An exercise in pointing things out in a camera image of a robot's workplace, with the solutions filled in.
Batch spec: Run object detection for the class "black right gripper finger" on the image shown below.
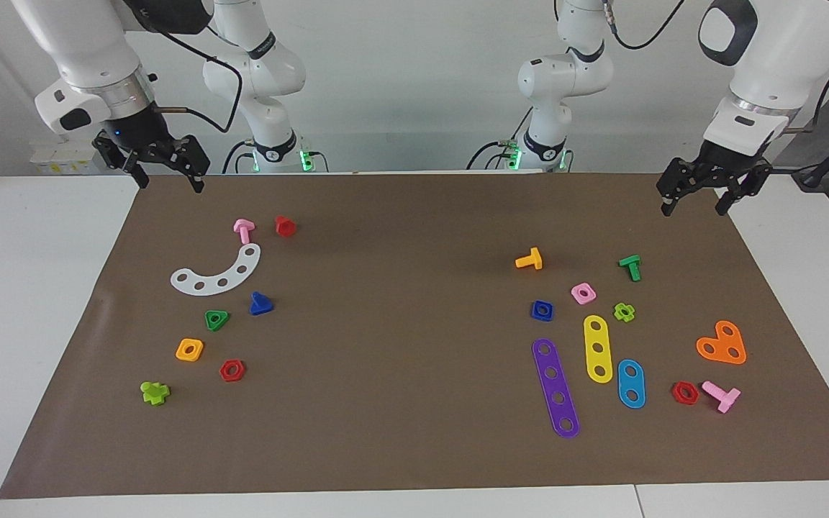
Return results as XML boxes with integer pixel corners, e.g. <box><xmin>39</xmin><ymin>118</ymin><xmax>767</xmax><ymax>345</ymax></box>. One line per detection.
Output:
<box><xmin>92</xmin><ymin>131</ymin><xmax>151</xmax><ymax>190</ymax></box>
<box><xmin>161</xmin><ymin>134</ymin><xmax>212</xmax><ymax>194</ymax></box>

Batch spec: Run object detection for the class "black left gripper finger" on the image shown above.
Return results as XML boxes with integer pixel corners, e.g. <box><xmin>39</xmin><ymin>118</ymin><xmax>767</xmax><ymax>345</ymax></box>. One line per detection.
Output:
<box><xmin>656</xmin><ymin>157</ymin><xmax>708</xmax><ymax>217</ymax></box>
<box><xmin>715</xmin><ymin>165</ymin><xmax>774</xmax><ymax>217</ymax></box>

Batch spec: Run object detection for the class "white labelled box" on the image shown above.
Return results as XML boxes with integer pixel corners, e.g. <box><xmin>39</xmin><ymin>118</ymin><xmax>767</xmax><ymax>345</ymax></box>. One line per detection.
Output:
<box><xmin>30</xmin><ymin>139</ymin><xmax>102</xmax><ymax>175</ymax></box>

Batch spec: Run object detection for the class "white curved perforated plate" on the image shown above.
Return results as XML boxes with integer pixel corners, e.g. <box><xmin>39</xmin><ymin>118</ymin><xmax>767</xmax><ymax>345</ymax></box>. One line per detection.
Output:
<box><xmin>170</xmin><ymin>242</ymin><xmax>262</xmax><ymax>296</ymax></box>

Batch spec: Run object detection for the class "orange three-hole angled plate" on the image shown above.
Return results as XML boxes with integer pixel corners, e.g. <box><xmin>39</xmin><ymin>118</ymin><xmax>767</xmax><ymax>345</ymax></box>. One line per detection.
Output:
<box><xmin>696</xmin><ymin>320</ymin><xmax>748</xmax><ymax>365</ymax></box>

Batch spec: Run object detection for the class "yellow three-hole plastic plate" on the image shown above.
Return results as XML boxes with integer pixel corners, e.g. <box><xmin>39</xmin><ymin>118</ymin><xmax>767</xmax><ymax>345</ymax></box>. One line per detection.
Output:
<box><xmin>583</xmin><ymin>314</ymin><xmax>614</xmax><ymax>384</ymax></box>

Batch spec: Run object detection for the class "blue two-hole plastic plate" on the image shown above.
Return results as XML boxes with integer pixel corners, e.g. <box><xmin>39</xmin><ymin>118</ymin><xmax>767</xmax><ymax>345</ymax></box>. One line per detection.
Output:
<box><xmin>617</xmin><ymin>359</ymin><xmax>647</xmax><ymax>409</ymax></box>

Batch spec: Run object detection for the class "purple four-hole plastic plate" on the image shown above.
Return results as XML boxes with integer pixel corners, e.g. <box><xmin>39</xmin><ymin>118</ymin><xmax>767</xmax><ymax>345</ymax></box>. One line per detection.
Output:
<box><xmin>532</xmin><ymin>338</ymin><xmax>581</xmax><ymax>439</ymax></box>

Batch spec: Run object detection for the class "brown table mat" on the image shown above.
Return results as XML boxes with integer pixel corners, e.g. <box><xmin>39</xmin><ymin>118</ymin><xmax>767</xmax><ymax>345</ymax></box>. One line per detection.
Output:
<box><xmin>0</xmin><ymin>171</ymin><xmax>829</xmax><ymax>500</ymax></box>

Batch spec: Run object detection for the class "black base power cable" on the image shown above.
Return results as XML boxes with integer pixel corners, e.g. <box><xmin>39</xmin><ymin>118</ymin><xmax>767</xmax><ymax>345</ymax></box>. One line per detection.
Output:
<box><xmin>222</xmin><ymin>139</ymin><xmax>257</xmax><ymax>174</ymax></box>
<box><xmin>466</xmin><ymin>108</ymin><xmax>534</xmax><ymax>171</ymax></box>

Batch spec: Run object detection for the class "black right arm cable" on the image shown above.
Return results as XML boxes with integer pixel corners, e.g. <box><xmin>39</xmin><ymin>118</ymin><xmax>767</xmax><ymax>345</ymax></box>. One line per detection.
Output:
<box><xmin>137</xmin><ymin>11</ymin><xmax>244</xmax><ymax>135</ymax></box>

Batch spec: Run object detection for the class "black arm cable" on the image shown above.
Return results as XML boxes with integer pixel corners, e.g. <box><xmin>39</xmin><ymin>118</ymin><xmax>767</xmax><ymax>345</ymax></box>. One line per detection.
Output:
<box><xmin>137</xmin><ymin>11</ymin><xmax>244</xmax><ymax>135</ymax></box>
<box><xmin>602</xmin><ymin>0</ymin><xmax>829</xmax><ymax>137</ymax></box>

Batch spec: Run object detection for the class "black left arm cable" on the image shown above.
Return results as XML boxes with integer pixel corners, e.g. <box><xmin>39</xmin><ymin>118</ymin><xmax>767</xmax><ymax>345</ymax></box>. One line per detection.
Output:
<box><xmin>602</xmin><ymin>0</ymin><xmax>829</xmax><ymax>137</ymax></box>

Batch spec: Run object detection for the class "black velcro cable strap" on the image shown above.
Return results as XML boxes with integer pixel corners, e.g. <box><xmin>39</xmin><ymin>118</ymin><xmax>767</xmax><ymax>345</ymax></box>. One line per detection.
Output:
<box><xmin>245</xmin><ymin>29</ymin><xmax>280</xmax><ymax>63</ymax></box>
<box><xmin>566</xmin><ymin>40</ymin><xmax>607</xmax><ymax>67</ymax></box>

